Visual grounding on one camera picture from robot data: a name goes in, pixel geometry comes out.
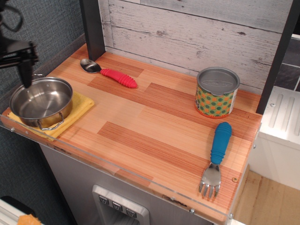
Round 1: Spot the folded yellow cloth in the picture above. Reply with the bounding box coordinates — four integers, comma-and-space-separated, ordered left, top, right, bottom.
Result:
0, 92, 94, 142

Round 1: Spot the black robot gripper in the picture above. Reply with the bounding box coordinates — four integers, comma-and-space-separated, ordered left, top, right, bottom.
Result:
0, 38, 39, 88

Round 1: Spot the clear acrylic edge guard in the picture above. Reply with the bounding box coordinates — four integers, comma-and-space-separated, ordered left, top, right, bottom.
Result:
0, 114, 234, 222

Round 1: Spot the orange object bottom left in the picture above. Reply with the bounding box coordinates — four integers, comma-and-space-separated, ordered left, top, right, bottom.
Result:
17, 214, 42, 225

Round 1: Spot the dark grey left post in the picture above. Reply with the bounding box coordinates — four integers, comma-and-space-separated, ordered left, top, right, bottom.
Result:
79, 0, 106, 61

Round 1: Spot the silver dispenser button panel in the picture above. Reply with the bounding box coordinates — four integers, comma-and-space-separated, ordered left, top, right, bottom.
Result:
92, 185, 150, 225

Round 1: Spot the dark grey right post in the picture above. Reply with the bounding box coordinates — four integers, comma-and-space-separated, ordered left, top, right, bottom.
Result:
256, 0, 300, 115

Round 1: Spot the small stainless steel pot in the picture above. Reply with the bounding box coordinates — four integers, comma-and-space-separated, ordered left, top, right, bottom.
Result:
9, 77, 73, 130

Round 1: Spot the grey toy cabinet front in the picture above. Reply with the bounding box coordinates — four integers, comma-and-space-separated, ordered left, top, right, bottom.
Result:
41, 145, 210, 225

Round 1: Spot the spoon with red handle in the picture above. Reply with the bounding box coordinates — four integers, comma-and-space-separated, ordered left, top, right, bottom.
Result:
80, 59, 138, 88

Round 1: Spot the dark grey post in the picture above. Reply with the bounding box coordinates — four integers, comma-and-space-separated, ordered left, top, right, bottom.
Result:
79, 0, 106, 61
256, 0, 300, 115

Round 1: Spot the fork with blue handle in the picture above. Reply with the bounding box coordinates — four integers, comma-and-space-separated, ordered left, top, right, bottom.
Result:
199, 122, 232, 198

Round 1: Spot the green orange patterned can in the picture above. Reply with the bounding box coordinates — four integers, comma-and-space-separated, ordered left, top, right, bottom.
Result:
195, 67, 240, 119

